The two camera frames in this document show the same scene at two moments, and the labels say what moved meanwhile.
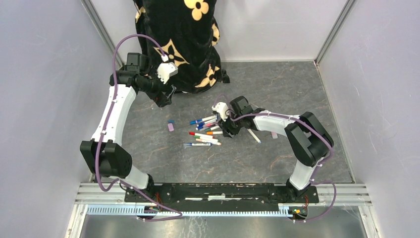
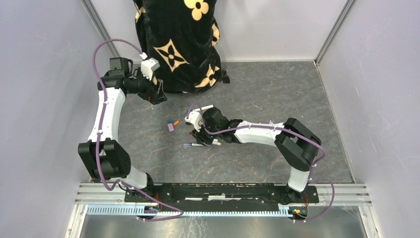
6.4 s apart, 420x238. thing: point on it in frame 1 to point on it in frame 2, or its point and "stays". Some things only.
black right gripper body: x=231 y=127 to x=204 y=136
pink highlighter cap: x=170 y=127 stays
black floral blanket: x=184 y=32 stays
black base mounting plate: x=219 y=197 stays
